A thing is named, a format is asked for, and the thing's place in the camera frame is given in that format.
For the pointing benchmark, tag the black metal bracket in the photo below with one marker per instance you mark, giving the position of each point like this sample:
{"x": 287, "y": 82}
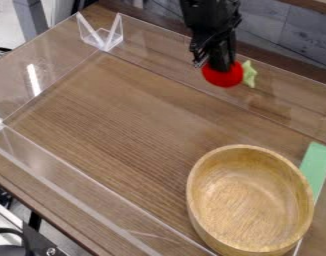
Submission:
{"x": 42, "y": 247}

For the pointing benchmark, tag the clear acrylic enclosure wall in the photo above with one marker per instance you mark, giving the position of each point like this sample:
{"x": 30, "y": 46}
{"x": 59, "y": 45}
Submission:
{"x": 104, "y": 127}

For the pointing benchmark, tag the wooden bowl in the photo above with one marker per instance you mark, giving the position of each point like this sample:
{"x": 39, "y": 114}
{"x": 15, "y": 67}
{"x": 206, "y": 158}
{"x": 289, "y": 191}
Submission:
{"x": 250, "y": 201}

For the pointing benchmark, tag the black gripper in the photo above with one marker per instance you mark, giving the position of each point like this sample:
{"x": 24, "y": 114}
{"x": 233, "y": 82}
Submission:
{"x": 213, "y": 20}

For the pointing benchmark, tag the green tape strip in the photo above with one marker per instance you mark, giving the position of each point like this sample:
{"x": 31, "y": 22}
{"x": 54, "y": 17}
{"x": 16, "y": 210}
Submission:
{"x": 313, "y": 167}

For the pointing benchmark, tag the red plush fruit green stem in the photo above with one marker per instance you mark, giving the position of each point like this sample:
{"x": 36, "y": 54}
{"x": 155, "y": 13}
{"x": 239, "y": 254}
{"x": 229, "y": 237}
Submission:
{"x": 241, "y": 73}

